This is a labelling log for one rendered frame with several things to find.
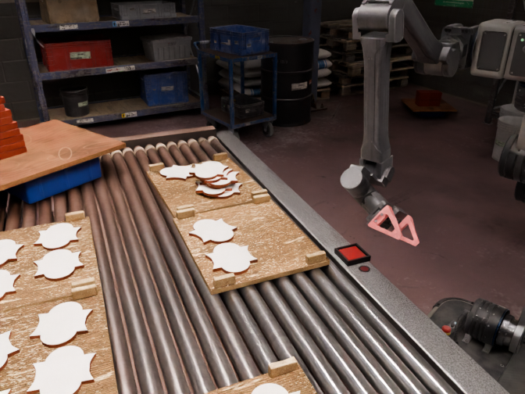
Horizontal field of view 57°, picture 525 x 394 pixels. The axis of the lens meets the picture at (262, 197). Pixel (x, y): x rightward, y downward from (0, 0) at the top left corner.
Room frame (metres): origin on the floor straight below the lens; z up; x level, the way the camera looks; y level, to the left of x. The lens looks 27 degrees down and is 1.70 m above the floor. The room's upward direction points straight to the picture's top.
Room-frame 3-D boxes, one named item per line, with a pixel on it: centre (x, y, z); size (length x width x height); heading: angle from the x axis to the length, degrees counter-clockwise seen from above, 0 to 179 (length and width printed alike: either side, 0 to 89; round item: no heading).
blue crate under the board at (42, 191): (1.70, 0.84, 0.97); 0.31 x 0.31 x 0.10; 52
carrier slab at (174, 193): (1.63, 0.21, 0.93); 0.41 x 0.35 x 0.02; 25
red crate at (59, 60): (5.22, 1.96, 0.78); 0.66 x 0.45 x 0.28; 119
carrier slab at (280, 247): (1.25, 0.05, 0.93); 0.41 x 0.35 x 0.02; 23
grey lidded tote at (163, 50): (5.66, 1.09, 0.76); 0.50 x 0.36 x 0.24; 124
